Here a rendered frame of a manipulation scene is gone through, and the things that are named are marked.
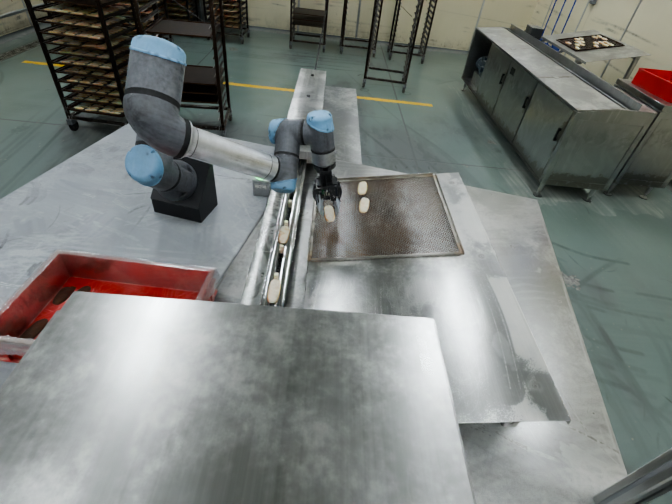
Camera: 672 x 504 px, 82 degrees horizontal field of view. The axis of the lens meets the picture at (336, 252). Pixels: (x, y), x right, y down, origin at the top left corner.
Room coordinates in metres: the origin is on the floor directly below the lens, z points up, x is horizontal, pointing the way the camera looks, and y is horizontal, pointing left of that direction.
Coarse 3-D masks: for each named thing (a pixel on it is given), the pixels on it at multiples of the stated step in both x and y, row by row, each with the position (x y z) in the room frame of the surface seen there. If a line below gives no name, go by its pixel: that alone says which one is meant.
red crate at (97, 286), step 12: (60, 288) 0.73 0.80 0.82; (96, 288) 0.74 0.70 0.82; (108, 288) 0.75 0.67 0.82; (120, 288) 0.76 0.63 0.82; (132, 288) 0.76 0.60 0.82; (144, 288) 0.77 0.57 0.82; (156, 288) 0.77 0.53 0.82; (168, 288) 0.78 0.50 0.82; (48, 312) 0.64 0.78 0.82; (36, 336) 0.56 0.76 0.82; (0, 360) 0.47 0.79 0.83; (12, 360) 0.48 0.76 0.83
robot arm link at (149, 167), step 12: (144, 144) 1.08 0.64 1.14; (132, 156) 1.04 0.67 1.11; (144, 156) 1.04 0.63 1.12; (156, 156) 1.04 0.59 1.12; (168, 156) 1.09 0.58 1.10; (132, 168) 1.02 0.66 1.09; (144, 168) 1.02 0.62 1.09; (156, 168) 1.02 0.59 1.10; (168, 168) 1.07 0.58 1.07; (144, 180) 1.00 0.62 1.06; (156, 180) 1.02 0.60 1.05; (168, 180) 1.07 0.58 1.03
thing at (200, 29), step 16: (208, 16) 3.44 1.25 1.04; (144, 32) 3.32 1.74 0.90; (160, 32) 3.34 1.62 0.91; (176, 32) 3.43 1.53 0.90; (192, 32) 3.50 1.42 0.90; (208, 32) 3.57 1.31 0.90; (224, 32) 3.89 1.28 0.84; (224, 48) 3.88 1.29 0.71; (224, 64) 3.88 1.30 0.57; (192, 80) 3.45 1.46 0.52; (208, 80) 3.51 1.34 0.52; (192, 96) 3.47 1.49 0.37; (208, 96) 3.52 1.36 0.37; (224, 96) 3.74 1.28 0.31; (208, 128) 3.37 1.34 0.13; (224, 128) 3.40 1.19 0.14
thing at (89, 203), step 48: (96, 144) 1.60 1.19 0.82; (48, 192) 1.19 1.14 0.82; (96, 192) 1.23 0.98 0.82; (144, 192) 1.27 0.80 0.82; (240, 192) 1.36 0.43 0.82; (0, 240) 0.89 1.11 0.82; (48, 240) 0.92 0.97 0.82; (96, 240) 0.95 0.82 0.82; (144, 240) 0.99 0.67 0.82; (192, 240) 1.02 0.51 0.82; (240, 240) 1.05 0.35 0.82; (0, 288) 0.70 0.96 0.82; (0, 384) 0.42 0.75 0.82
